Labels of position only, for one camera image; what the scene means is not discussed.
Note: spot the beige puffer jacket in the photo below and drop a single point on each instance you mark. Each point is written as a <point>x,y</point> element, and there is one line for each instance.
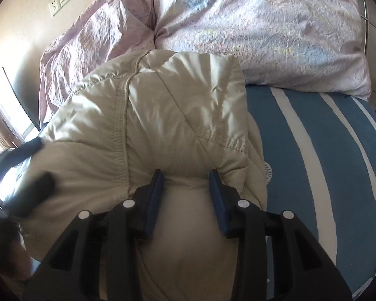
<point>163,116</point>

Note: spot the dark flat panel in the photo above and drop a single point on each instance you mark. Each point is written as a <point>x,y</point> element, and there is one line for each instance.
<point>22,100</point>

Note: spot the blue striped bed sheet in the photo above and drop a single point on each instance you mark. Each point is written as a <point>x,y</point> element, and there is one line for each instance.
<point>316,163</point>

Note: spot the window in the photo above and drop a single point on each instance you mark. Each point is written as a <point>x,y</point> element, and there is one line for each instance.
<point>6,128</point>

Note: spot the pale floral pillow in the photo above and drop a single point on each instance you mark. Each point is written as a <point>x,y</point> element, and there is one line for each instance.
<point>263,31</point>

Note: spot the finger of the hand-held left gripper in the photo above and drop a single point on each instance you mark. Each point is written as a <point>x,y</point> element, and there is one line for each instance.
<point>25,150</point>
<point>34,191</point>

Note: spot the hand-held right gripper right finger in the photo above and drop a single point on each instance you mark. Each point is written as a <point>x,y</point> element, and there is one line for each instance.
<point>221,205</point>

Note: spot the pink floral duvet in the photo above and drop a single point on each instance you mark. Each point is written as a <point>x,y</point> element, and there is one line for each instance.
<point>91,37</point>

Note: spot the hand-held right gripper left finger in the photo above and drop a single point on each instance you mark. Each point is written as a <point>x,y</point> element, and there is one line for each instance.
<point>153,202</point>

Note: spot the white wall socket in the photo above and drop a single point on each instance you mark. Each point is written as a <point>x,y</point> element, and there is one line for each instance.
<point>54,8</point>

